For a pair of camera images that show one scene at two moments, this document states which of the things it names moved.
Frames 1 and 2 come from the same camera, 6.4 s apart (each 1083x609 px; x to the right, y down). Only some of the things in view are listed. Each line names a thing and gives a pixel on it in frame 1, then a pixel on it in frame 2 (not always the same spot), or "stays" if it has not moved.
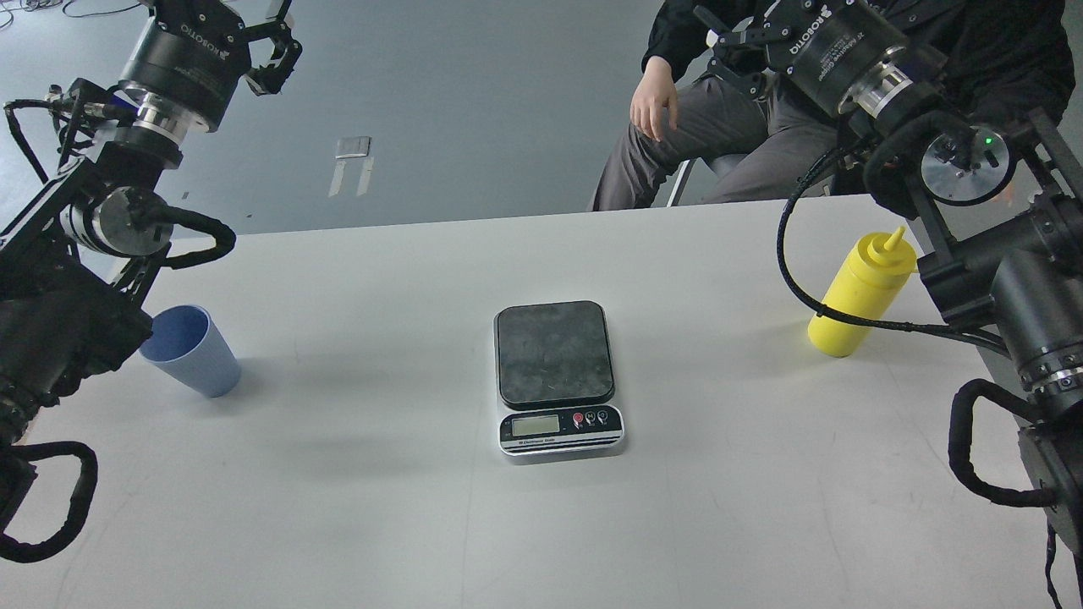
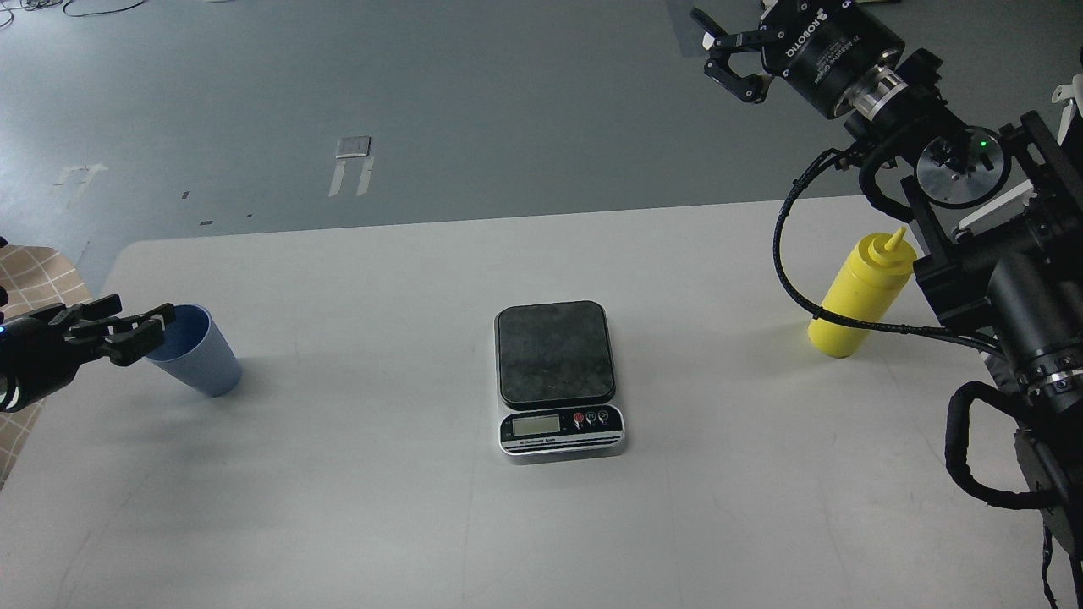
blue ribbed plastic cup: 187,342 stays
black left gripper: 189,61 -> 37,359
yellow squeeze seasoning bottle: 869,282 stays
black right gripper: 846,52 stays
